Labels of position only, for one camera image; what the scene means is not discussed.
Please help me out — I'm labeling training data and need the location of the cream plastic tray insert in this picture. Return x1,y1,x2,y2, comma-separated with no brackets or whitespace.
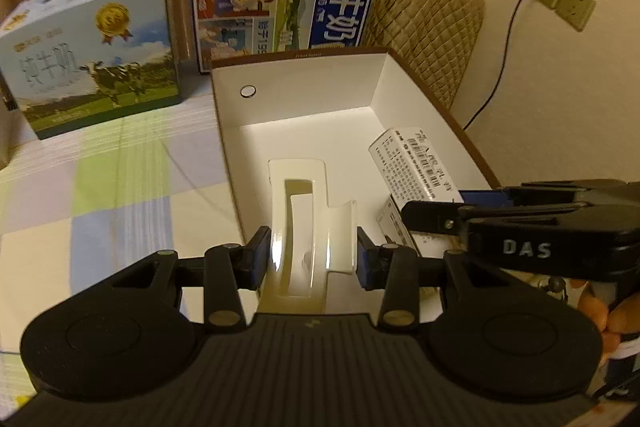
257,157,360,315

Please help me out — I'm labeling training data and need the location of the checked pastel tablecloth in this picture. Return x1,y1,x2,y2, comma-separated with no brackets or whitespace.
0,57,281,413

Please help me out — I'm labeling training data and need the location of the beige quilted chair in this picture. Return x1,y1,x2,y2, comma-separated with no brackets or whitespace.
360,0,487,108

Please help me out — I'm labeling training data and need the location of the brown cardboard box white inside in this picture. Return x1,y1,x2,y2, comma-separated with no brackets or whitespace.
210,47,503,310

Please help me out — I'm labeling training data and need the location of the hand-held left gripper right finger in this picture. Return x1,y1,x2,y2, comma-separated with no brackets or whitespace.
356,227,521,329

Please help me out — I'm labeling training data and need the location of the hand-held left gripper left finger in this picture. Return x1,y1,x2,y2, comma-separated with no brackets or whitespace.
107,226,273,329

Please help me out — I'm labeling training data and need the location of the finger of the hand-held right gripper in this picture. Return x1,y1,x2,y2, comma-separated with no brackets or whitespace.
401,200,593,236
459,180,628,208

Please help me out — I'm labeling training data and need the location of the dark blue milk carton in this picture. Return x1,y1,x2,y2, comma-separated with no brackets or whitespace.
189,0,384,75

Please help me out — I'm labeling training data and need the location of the light blue cow milk carton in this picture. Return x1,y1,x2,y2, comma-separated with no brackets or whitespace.
0,0,182,142

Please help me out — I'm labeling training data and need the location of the white medicine box green print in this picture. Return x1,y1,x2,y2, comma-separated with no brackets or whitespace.
368,126,463,210

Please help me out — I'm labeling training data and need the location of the person's right hand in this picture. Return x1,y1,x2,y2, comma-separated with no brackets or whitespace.
570,278,640,363

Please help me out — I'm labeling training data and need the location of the black power cable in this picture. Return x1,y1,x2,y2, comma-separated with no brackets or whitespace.
462,0,543,130

